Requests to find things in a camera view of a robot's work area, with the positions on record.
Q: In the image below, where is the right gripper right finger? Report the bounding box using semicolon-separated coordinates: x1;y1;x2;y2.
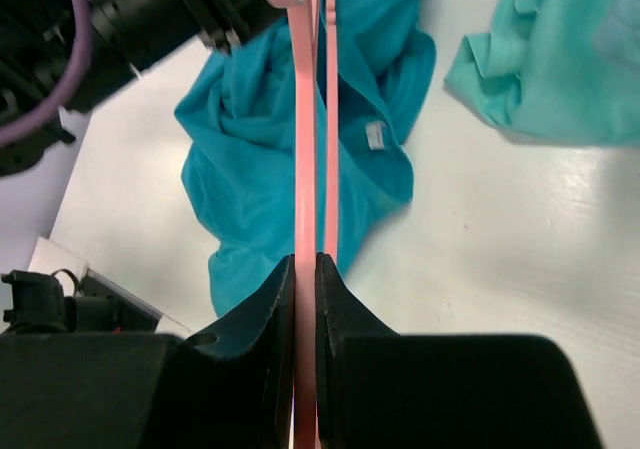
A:
315;254;602;448

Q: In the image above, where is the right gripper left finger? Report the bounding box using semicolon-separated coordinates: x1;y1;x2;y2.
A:
1;256;294;448

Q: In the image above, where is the teal blue t-shirt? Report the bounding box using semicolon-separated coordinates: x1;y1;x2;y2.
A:
175;0;436;315

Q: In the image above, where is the pink plastic hanger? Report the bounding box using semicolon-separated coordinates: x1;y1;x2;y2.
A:
268;0;339;448

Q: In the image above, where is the mint green hanging shirt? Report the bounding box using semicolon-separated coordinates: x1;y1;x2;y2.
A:
445;0;639;146

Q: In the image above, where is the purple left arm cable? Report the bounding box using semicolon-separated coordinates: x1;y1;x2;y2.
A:
0;0;94;148

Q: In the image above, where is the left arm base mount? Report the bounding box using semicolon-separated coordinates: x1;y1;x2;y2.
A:
1;269;193;339

